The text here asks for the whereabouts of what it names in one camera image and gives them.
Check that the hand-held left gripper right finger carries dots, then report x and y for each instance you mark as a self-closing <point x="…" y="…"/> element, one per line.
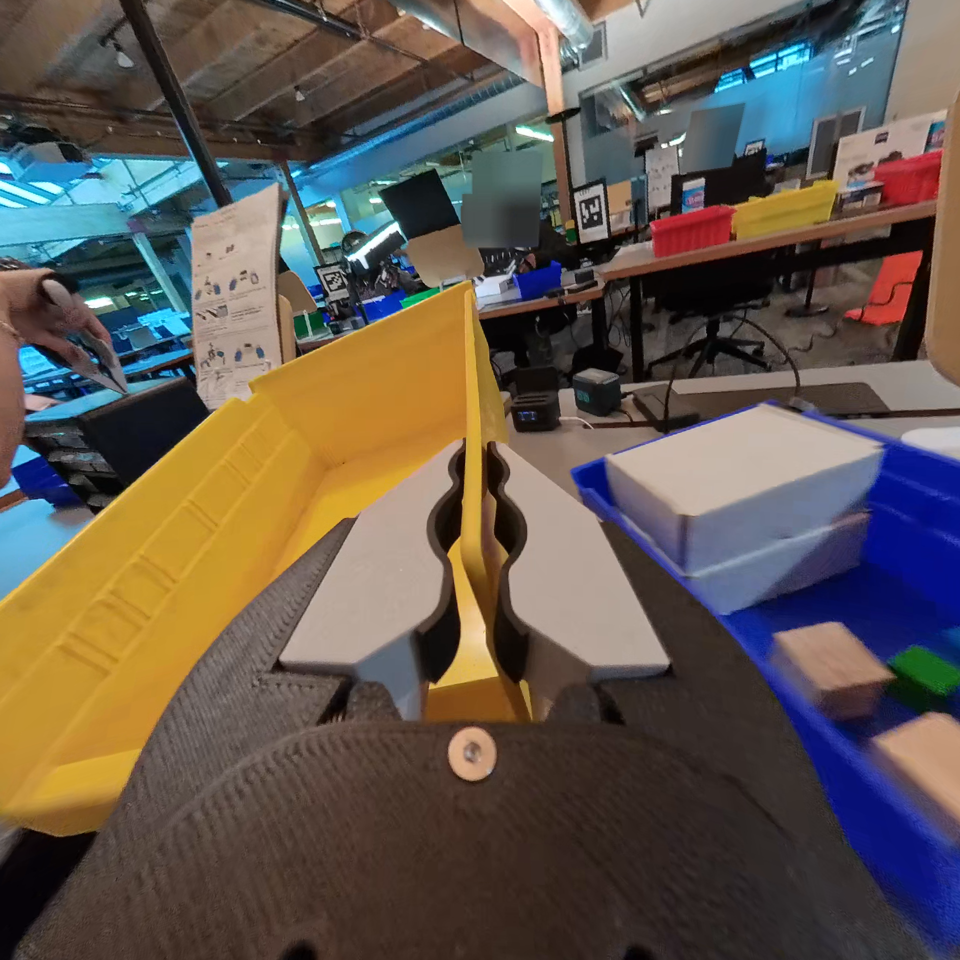
<point x="577" y="600"/>

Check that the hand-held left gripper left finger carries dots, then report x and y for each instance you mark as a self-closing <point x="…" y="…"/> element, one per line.
<point x="367" y="592"/>

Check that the white cardboard box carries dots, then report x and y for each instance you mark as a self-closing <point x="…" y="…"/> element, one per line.
<point x="742" y="465"/>
<point x="780" y="570"/>

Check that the yellow storage bin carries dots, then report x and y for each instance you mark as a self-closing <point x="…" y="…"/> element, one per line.
<point x="150" y="600"/>

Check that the blue storage bin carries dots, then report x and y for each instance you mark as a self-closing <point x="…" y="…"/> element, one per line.
<point x="922" y="517"/>
<point x="538" y="283"/>

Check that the black desk mat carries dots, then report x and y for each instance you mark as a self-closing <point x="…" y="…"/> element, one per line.
<point x="840" y="397"/>

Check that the black battery charger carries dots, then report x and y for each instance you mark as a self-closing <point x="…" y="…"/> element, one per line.
<point x="536" y="397"/>

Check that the black cube device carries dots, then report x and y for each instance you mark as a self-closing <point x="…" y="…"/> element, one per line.
<point x="596" y="394"/>

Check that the wooden block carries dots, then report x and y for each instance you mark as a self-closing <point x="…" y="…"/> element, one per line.
<point x="832" y="667"/>
<point x="922" y="765"/>

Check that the black cabinet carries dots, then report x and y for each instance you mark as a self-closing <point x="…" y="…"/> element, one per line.
<point x="135" y="435"/>

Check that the wooden work table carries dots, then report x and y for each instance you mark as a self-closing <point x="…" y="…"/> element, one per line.
<point x="540" y="304"/>

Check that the black white marker tag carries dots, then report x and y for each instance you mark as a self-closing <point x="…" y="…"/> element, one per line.
<point x="591" y="210"/>
<point x="334" y="283"/>

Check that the black office chair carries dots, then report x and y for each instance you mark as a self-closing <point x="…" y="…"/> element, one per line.
<point x="709" y="292"/>

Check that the beige stand board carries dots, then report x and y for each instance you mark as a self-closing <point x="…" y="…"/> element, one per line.
<point x="450" y="259"/>

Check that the green cube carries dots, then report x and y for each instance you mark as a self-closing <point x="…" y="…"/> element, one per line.
<point x="926" y="675"/>

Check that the red ribbed tub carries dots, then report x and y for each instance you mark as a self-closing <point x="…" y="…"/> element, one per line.
<point x="907" y="180"/>
<point x="690" y="232"/>

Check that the black sheet board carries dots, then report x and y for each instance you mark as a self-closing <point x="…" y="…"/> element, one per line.
<point x="420" y="202"/>

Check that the yellow ribbed tub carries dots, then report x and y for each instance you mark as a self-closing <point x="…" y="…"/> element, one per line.
<point x="784" y="214"/>

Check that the orange floor sign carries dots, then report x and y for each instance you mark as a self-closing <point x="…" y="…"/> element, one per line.
<point x="889" y="289"/>

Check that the wooden stand board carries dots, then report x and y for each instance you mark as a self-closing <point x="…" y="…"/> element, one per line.
<point x="945" y="300"/>

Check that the long wooden table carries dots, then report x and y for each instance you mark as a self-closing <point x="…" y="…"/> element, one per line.
<point x="862" y="220"/>

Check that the white printed carton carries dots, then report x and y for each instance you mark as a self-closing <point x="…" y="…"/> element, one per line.
<point x="862" y="150"/>

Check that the silver ventilation duct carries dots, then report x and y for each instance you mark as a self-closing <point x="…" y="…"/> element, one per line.
<point x="562" y="22"/>

